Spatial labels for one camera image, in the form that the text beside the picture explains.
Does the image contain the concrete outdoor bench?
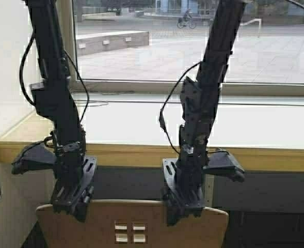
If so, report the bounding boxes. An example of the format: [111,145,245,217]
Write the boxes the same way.
[76,30,150,56]

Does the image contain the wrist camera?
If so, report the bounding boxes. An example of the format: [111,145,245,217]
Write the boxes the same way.
[202,150,245,182]
[11,143,56,175]

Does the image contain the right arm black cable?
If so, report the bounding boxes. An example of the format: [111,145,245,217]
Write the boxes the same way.
[158,0,304,156]

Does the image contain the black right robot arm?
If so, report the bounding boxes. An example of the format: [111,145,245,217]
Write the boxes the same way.
[162,1,248,226]

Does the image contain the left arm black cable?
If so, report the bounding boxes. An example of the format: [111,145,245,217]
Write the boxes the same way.
[18,30,90,149]

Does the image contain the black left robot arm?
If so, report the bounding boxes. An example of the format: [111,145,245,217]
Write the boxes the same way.
[12,1,97,222]

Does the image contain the wooden chair square cutouts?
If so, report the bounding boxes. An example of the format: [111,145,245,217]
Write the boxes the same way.
[36,199,229,247]

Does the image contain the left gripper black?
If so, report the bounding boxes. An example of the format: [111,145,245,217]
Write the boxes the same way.
[51,142,98,223]

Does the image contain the white window frame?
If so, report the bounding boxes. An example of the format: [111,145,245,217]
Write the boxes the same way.
[58,1,304,97]

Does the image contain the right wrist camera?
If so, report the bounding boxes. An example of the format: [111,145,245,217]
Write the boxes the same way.
[202,150,245,182]

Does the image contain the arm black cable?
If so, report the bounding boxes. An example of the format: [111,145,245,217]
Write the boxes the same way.
[18,30,90,149]
[158,0,304,156]

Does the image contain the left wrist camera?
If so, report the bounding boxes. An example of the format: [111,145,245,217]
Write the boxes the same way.
[11,143,56,175]

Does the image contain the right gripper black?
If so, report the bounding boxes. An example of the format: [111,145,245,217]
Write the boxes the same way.
[162,145,206,226]

